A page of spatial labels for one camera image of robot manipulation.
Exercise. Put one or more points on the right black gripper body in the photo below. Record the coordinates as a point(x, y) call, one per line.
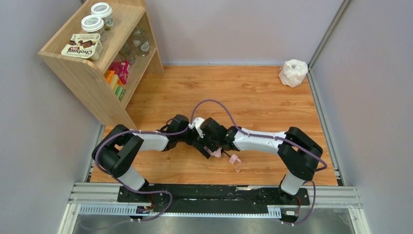
point(218, 139)

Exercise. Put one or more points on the pink folding umbrella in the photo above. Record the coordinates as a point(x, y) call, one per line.
point(233, 159)

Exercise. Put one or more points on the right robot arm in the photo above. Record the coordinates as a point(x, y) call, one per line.
point(300, 154)

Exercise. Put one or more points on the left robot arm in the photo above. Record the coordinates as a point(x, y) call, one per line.
point(115, 154)

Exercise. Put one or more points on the white crumpled plastic bag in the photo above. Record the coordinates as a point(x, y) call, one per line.
point(293, 72)

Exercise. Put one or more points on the pink box on shelf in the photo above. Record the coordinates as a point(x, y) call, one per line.
point(122, 69)

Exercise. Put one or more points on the stack of coloured sponges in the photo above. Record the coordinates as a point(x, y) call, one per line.
point(115, 83)

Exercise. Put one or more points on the glass jar on shelf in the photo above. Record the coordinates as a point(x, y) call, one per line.
point(141, 42)

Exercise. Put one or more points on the wooden shelf unit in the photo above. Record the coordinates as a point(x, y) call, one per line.
point(85, 78)

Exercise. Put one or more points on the Chobani yogurt pack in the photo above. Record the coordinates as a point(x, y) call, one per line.
point(84, 46)

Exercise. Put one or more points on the white lidded cup front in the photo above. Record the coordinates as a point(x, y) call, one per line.
point(94, 24)

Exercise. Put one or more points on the white lidded cup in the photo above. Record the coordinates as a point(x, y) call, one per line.
point(94, 24)
point(104, 11)

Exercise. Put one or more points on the white lidded cup rear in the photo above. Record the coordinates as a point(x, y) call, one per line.
point(104, 11)

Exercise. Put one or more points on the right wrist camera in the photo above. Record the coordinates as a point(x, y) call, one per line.
point(196, 125)

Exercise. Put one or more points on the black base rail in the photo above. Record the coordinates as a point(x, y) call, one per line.
point(216, 199)

